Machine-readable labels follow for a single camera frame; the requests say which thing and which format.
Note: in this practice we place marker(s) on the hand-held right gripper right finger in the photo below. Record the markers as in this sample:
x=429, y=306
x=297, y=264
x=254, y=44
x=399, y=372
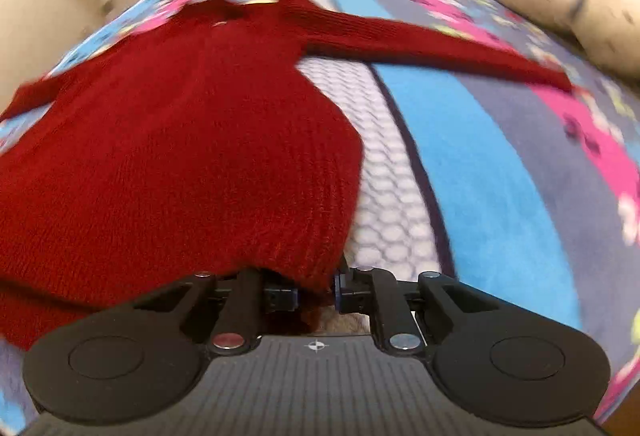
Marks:
x=350, y=297

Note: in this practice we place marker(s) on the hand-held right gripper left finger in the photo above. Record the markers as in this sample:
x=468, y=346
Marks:
x=281, y=299

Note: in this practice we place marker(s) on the red knitted sweater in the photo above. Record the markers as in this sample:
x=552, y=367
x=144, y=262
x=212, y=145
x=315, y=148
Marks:
x=175, y=141

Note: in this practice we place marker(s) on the floral printed fleece blanket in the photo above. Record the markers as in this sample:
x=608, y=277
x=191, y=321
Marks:
x=475, y=166

